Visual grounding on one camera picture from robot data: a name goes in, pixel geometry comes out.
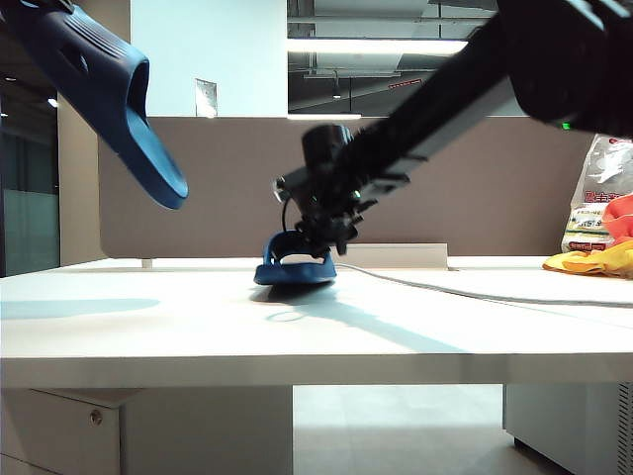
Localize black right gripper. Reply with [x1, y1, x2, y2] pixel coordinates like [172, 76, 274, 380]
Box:
[291, 190, 380, 259]

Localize blue rubber slipper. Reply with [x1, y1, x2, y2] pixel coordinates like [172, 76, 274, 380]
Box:
[4, 0, 190, 212]
[253, 231, 338, 286]

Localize long linear ceiling light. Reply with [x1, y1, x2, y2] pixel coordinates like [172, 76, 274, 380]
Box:
[286, 38, 469, 55]

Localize white drawer cabinet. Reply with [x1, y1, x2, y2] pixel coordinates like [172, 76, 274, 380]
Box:
[0, 388, 294, 475]

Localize yellow cloth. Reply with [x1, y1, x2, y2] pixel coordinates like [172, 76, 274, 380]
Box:
[542, 240, 633, 279]

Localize printed plastic bag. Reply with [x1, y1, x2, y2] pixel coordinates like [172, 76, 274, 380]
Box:
[561, 133, 633, 253]

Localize white cabinet with vent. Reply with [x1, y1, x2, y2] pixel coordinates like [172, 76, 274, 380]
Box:
[502, 381, 633, 475]

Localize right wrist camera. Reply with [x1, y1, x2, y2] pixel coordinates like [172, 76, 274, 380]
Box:
[270, 167, 311, 204]

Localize grey cable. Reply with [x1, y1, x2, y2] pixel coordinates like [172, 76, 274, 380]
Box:
[335, 263, 633, 311]

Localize metal wall plate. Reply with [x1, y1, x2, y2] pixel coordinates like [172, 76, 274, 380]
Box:
[194, 77, 219, 118]

